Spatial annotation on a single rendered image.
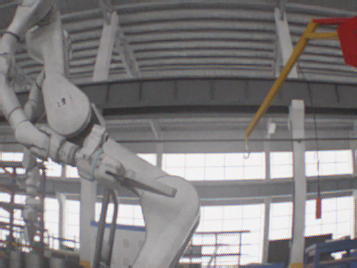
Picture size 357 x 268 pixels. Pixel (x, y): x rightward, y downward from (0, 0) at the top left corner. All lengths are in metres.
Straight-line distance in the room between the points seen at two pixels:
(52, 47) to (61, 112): 0.31
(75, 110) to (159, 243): 0.46
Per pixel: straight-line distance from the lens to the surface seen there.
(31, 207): 2.01
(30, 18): 1.39
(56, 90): 1.34
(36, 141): 1.11
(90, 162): 1.04
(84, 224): 12.14
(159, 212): 1.13
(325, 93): 12.75
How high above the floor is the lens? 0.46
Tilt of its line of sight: 20 degrees up
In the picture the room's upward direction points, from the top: 2 degrees clockwise
